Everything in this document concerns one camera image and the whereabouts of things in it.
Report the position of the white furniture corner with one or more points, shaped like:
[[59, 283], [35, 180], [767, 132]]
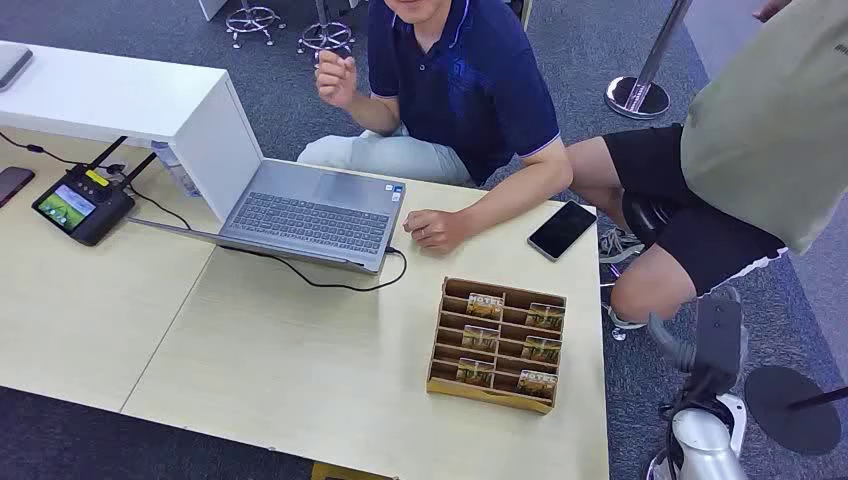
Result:
[[212, 6]]

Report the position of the seated person's left forearm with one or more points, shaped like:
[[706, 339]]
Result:
[[517, 199]]

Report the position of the robot right arm silver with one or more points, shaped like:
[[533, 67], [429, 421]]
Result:
[[702, 444]]

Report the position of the chrome stool base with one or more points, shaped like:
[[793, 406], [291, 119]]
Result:
[[326, 36], [252, 18]]

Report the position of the yellow wooden box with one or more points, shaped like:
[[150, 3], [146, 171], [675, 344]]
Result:
[[344, 473]]

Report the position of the seated person's right forearm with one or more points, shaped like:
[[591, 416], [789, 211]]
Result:
[[374, 116]]

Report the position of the wooden card holder tray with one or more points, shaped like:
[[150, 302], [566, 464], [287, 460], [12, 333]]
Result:
[[450, 344]]

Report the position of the stool person's hand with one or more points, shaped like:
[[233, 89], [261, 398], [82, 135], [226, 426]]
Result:
[[772, 8]]

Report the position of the grey open laptop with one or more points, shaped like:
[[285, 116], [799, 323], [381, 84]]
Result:
[[311, 222]]

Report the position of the hotel key card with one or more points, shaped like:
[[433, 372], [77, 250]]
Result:
[[537, 385], [480, 338], [475, 373], [485, 307], [541, 349], [545, 316]]

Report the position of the black stool seat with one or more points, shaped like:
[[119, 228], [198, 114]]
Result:
[[646, 215]]

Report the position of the black round stanchion base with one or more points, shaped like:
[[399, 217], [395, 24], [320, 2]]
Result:
[[792, 414]]

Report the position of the black remote controller with screen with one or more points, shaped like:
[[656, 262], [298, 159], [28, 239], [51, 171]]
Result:
[[83, 208]]

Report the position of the seated person's right hand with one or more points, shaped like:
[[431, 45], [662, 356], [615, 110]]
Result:
[[336, 78]]

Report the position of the dark red smartphone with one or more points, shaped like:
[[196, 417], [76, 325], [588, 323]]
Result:
[[13, 182]]

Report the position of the clear plastic water bottle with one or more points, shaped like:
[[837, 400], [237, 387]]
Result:
[[175, 169]]

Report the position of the seated person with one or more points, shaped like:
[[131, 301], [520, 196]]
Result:
[[464, 86]]

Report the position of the seated person's left hand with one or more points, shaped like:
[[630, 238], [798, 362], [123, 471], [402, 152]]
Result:
[[437, 230]]

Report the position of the black smartphone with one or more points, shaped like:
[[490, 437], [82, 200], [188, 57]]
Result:
[[562, 230]]

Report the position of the robot right hand grey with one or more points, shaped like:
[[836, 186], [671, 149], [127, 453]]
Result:
[[670, 343]]

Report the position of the grey sneaker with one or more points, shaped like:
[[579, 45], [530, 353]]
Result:
[[626, 323], [619, 246]]

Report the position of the person on black stool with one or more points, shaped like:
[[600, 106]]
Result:
[[762, 132]]

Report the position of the chrome stanchion post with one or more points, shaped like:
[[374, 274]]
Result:
[[637, 96]]

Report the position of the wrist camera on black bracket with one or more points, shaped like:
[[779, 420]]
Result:
[[719, 344]]

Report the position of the grey closed device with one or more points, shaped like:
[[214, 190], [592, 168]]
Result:
[[12, 65]]

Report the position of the white desk riser shelf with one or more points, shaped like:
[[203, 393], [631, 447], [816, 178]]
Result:
[[112, 93]]

